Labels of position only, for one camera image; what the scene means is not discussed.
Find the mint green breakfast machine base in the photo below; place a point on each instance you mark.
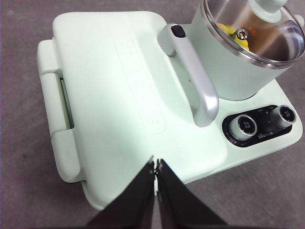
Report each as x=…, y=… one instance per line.
x=262, y=148

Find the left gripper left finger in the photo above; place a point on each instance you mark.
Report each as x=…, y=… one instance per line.
x=133, y=205

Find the silver control knob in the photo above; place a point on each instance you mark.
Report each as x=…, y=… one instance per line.
x=286, y=115
x=246, y=125

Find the glass lid with mint knob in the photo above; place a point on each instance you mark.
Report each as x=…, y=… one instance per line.
x=274, y=43

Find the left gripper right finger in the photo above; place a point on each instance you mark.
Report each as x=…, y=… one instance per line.
x=181, y=207

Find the yellow toy pumpkin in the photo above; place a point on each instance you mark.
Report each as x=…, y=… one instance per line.
x=226, y=29

